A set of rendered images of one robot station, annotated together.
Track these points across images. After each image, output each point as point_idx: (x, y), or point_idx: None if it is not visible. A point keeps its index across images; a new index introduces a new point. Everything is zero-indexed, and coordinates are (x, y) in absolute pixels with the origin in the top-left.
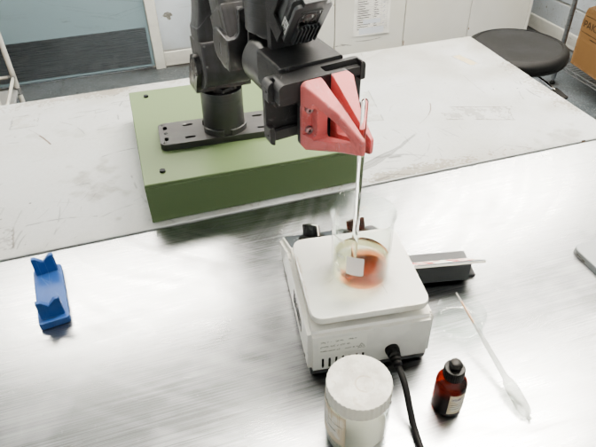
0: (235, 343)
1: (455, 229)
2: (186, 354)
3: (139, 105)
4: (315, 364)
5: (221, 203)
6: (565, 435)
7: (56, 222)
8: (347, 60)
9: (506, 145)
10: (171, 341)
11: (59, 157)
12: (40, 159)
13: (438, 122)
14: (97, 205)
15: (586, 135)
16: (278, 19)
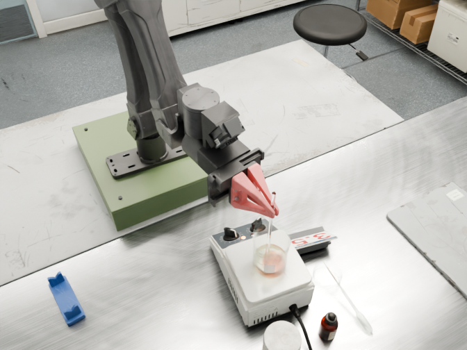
0: (196, 314)
1: (315, 210)
2: (168, 327)
3: (83, 138)
4: (250, 323)
5: (161, 211)
6: (391, 340)
7: (48, 240)
8: (254, 153)
9: (338, 137)
10: (156, 320)
11: (30, 184)
12: (16, 187)
13: (291, 122)
14: (73, 222)
15: (386, 123)
16: (212, 136)
